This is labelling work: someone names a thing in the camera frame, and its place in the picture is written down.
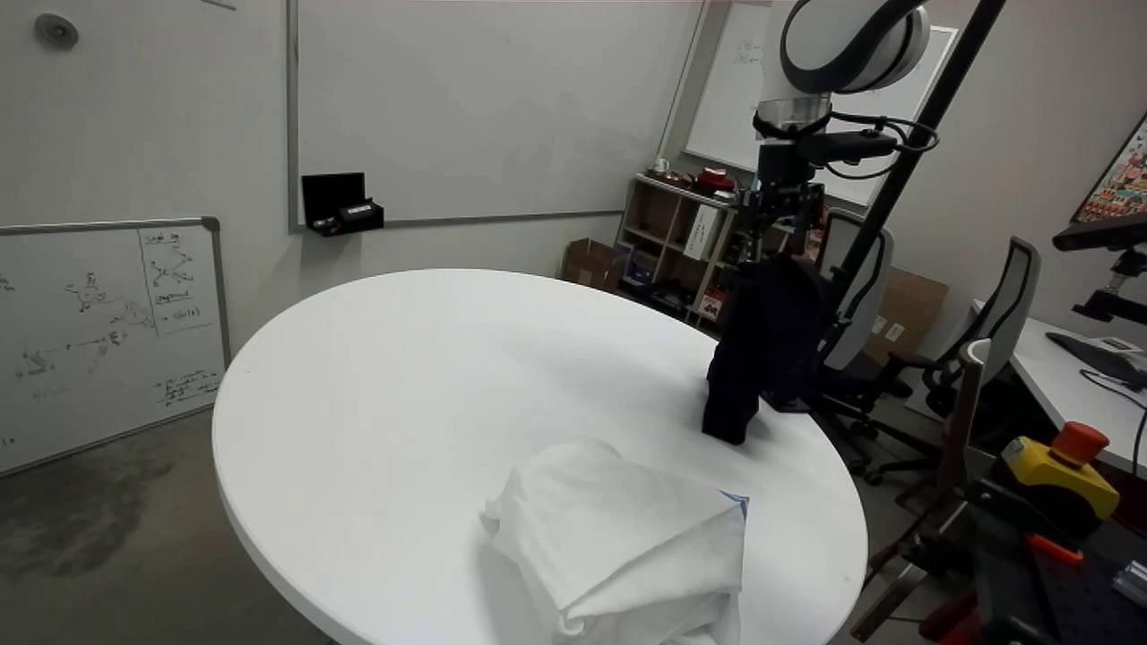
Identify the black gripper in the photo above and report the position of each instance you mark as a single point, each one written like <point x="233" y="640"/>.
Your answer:
<point x="785" y="190"/>

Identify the black shirt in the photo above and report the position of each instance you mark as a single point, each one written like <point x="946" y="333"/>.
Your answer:
<point x="769" y="340"/>

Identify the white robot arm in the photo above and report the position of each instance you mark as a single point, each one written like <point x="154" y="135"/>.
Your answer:
<point x="826" y="47"/>

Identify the black clamp-on stand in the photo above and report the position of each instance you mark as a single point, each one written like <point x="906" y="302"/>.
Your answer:
<point x="861" y="267"/>

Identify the wooden shelf unit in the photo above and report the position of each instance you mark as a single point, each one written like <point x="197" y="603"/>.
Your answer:
<point x="682" y="248"/>

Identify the cardboard box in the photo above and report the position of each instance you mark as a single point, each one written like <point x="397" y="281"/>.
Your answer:
<point x="903" y="313"/>

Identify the black office chair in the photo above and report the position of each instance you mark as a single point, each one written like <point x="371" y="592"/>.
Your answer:
<point x="857" y="390"/>

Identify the computer monitor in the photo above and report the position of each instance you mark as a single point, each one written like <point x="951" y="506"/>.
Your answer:
<point x="1114" y="216"/>

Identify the white side desk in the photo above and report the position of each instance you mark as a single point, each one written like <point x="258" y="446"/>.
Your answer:
<point x="1070" y="390"/>

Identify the yellow emergency stop box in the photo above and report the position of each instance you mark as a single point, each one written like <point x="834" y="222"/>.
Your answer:
<point x="1065" y="462"/>

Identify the white folded towel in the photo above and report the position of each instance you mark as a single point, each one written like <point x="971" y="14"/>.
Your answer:
<point x="622" y="551"/>

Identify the black eraser tray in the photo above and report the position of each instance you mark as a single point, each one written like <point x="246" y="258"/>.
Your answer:
<point x="339" y="204"/>

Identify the white round table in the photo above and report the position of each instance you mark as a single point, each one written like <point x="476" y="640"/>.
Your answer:
<point x="358" y="433"/>

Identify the low scribbled whiteboard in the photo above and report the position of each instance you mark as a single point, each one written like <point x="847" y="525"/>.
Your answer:
<point x="105" y="326"/>

